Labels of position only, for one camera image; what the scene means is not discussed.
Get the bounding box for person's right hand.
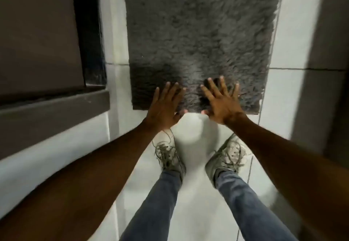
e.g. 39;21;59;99
200;75;248;126

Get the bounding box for person's left hand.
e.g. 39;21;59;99
144;81;189;133

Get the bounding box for grey shaggy floor mat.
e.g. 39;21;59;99
124;0;282;115

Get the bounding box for person's right forearm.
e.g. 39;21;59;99
224;113;349;241

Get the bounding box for person's left forearm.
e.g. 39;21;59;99
0;120;165;241

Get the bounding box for white left sneaker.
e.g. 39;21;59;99
151;129;187;182

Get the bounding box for white sneaker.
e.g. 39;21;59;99
151;129;187;182
204;133;248;187

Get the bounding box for white right sneaker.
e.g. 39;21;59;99
204;133;248;187

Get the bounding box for blue jeans left leg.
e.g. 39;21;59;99
119;169;182;241

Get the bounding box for blue jeans leg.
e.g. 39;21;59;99
119;169;182;241
214;170;298;241

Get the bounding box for blue jeans right leg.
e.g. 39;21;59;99
214;170;298;241

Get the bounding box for brown door panel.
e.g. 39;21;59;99
0;0;85;99

